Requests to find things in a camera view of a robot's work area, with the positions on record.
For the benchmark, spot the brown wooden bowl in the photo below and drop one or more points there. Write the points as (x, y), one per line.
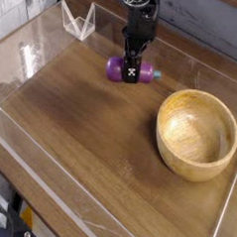
(196, 134)

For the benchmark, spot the black clamp with cable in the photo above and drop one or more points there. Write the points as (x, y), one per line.
(11, 223)

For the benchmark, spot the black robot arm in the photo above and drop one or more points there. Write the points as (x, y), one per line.
(140, 30)

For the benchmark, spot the clear acrylic corner bracket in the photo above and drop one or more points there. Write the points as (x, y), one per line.
(79, 27)

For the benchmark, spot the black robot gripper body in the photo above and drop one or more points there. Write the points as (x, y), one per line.
(141, 27)

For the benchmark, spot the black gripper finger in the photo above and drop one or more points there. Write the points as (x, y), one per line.
(127, 54)
(131, 69)

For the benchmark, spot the clear acrylic tray wall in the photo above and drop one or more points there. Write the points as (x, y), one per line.
(82, 149)

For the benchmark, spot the purple toy eggplant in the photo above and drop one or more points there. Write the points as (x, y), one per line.
(115, 66)

